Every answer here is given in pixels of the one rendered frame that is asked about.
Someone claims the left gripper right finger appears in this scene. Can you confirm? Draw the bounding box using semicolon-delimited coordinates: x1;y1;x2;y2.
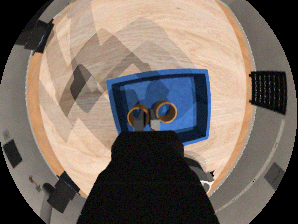
149;109;161;131

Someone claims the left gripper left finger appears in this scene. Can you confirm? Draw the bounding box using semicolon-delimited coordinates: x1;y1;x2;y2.
133;109;146;131

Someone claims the bronze ring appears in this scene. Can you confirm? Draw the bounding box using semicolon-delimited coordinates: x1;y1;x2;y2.
154;100;177;123
128;104;149;128

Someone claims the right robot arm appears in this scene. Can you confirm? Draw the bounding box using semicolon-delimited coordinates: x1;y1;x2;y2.
40;180;76;224

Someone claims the blue shallow tray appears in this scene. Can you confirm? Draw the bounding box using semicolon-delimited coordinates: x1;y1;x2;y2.
106;68;212;147

